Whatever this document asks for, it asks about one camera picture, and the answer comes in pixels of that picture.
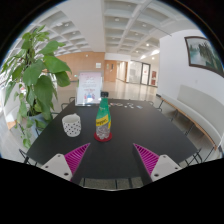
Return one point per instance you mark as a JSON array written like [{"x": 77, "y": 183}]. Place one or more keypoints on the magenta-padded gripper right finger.
[{"x": 163, "y": 166}]

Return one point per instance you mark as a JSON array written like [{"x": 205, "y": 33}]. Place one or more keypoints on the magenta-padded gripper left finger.
[{"x": 61, "y": 165}]

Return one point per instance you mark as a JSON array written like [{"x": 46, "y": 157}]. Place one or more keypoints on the green plastic drink bottle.
[{"x": 103, "y": 116}]

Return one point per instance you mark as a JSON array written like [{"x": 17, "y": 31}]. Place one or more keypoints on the white black-dotted cup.
[{"x": 71, "y": 126}]

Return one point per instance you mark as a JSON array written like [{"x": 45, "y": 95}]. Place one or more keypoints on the blue rectangular sticker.
[{"x": 139, "y": 107}]

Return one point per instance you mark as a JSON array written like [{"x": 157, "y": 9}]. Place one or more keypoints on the round white sticker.
[{"x": 128, "y": 106}]

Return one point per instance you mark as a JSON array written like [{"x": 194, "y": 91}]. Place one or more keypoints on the acrylic table sign stand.
[{"x": 88, "y": 87}]

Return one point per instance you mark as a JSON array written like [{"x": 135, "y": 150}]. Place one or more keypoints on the potted green leafy plant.
[{"x": 40, "y": 73}]

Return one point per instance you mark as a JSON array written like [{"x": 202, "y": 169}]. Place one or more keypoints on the dark-framed glass door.
[{"x": 145, "y": 74}]

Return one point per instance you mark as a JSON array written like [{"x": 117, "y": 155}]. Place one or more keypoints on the recessed ceiling lights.
[{"x": 155, "y": 52}]

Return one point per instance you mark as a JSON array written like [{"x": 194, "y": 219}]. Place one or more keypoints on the framed landscape painting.
[{"x": 203, "y": 53}]

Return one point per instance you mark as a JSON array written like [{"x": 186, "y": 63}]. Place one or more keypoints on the long white wall bench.
[{"x": 196, "y": 110}]

